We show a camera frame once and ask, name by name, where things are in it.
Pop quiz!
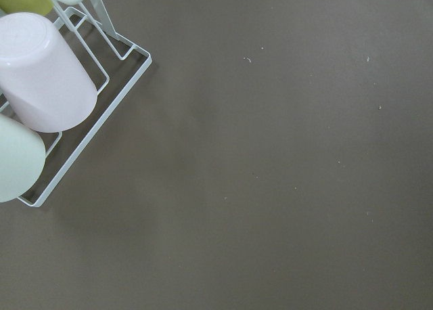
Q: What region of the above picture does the pink upturned cup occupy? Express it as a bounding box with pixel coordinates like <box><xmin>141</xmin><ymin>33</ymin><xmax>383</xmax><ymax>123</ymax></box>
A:
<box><xmin>1</xmin><ymin>12</ymin><xmax>97</xmax><ymax>133</ymax></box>

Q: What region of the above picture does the mint upturned cup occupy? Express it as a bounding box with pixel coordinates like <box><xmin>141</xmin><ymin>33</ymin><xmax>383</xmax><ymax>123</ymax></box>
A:
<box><xmin>1</xmin><ymin>115</ymin><xmax>45</xmax><ymax>202</ymax></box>

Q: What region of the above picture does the white wire cup rack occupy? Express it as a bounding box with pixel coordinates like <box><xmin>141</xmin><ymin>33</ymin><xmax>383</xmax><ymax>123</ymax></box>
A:
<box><xmin>1</xmin><ymin>0</ymin><xmax>152</xmax><ymax>207</ymax></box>

